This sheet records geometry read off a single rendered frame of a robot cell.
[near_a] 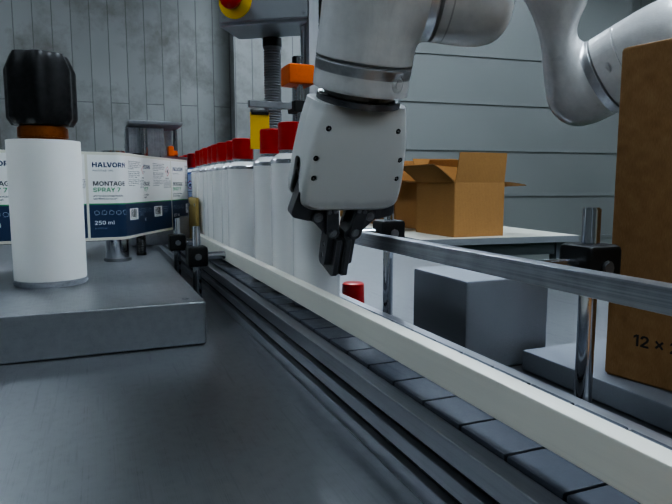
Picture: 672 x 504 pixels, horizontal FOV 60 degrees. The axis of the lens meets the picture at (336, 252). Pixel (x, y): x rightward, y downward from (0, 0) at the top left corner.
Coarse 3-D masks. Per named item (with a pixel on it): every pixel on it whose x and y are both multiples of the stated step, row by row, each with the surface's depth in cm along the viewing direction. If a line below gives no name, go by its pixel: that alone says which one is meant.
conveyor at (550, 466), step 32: (256, 288) 73; (320, 320) 56; (352, 352) 45; (416, 384) 38; (448, 416) 33; (480, 416) 33; (512, 448) 29; (544, 448) 29; (544, 480) 26; (576, 480) 26
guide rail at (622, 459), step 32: (288, 288) 59; (352, 320) 44; (384, 320) 41; (384, 352) 39; (416, 352) 35; (448, 352) 33; (448, 384) 32; (480, 384) 29; (512, 384) 28; (512, 416) 27; (544, 416) 25; (576, 416) 24; (576, 448) 24; (608, 448) 22; (640, 448) 21; (608, 480) 22; (640, 480) 21
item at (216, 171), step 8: (216, 144) 102; (224, 144) 101; (216, 152) 102; (224, 152) 101; (216, 160) 102; (224, 160) 101; (216, 168) 101; (216, 176) 101; (216, 184) 101; (216, 192) 102; (216, 200) 102; (216, 208) 102; (216, 216) 102; (216, 224) 102; (216, 232) 103; (216, 240) 103
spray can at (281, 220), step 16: (288, 128) 68; (288, 144) 68; (272, 160) 69; (288, 160) 67; (272, 176) 69; (288, 176) 68; (272, 192) 69; (288, 192) 68; (272, 208) 70; (272, 224) 70; (288, 224) 68; (272, 240) 70; (288, 240) 69; (272, 256) 70; (288, 256) 69; (288, 272) 69; (272, 288) 71
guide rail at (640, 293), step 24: (360, 240) 60; (384, 240) 55; (408, 240) 51; (456, 264) 44; (480, 264) 41; (504, 264) 38; (528, 264) 36; (552, 264) 35; (552, 288) 35; (576, 288) 33; (600, 288) 31; (624, 288) 30; (648, 288) 28
